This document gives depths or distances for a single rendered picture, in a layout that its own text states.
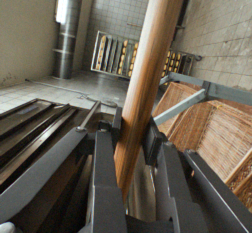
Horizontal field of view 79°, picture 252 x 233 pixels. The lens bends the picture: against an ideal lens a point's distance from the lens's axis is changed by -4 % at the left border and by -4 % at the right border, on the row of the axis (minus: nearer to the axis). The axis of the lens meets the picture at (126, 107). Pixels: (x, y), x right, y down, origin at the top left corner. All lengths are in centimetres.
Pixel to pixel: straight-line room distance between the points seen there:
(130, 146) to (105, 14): 520
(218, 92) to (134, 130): 44
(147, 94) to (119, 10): 517
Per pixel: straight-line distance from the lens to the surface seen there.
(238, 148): 96
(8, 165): 99
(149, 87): 15
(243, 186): 66
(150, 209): 83
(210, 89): 56
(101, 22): 528
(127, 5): 534
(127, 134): 17
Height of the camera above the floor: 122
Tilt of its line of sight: 3 degrees down
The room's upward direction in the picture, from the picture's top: 77 degrees counter-clockwise
